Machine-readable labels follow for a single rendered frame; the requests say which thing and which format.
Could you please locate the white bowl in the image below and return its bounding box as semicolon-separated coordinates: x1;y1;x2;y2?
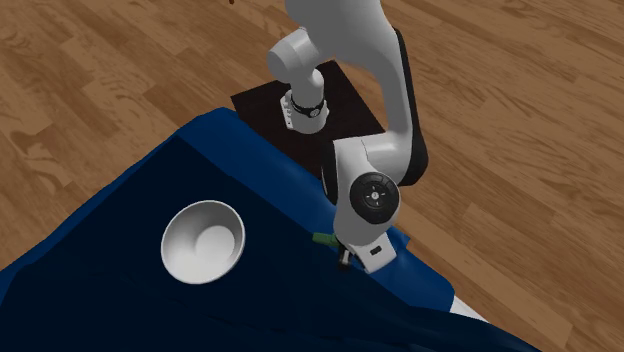
160;199;247;285

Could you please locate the dark robot stand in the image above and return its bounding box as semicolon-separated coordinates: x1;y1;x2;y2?
229;60;387;181

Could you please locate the bed with blue cover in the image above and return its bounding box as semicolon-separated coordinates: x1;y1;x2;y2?
0;107;542;352

